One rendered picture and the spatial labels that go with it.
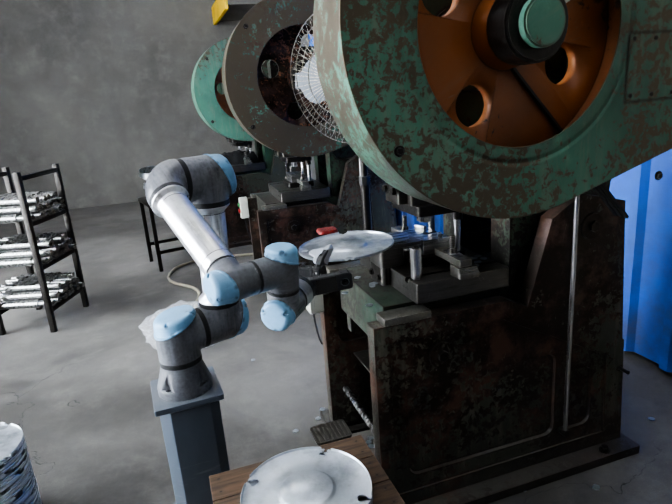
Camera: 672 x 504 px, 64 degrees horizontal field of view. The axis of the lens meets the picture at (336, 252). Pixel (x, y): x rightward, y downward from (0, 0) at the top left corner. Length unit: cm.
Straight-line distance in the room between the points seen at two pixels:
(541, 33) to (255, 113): 188
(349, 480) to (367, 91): 84
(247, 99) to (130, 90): 533
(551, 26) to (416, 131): 33
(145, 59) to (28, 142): 189
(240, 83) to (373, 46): 179
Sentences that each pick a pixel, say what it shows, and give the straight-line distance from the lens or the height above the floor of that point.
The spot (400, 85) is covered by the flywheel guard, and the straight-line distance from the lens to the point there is 111.
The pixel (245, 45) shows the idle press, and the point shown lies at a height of 149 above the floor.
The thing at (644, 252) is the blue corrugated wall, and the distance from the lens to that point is 262.
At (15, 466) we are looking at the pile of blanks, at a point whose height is 25.
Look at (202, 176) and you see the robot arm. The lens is 142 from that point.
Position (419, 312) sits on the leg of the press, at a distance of 147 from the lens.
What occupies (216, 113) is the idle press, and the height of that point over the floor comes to 116.
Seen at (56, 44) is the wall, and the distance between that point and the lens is 819.
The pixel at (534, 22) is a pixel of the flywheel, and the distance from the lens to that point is 120.
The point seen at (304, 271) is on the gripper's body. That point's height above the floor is 79.
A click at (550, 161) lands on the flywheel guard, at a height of 104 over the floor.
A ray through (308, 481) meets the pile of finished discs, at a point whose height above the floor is 39.
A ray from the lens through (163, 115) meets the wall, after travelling 808.
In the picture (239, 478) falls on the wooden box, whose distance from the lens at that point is 142.
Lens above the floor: 121
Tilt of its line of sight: 16 degrees down
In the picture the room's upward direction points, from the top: 4 degrees counter-clockwise
